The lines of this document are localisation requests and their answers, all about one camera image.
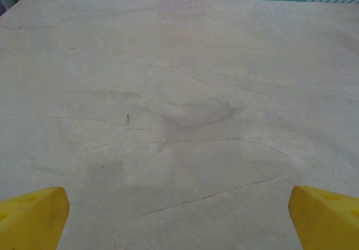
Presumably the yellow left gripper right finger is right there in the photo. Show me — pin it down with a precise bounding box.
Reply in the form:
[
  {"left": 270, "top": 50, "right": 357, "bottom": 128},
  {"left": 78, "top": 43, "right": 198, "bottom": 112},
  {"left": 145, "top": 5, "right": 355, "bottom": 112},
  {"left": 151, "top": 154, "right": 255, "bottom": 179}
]
[{"left": 288, "top": 185, "right": 359, "bottom": 250}]

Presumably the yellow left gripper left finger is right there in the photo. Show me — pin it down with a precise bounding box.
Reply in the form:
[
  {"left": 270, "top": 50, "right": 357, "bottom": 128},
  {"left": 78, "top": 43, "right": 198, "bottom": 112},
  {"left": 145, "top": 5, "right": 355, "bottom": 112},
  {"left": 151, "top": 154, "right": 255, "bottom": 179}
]
[{"left": 0, "top": 187, "right": 70, "bottom": 250}]

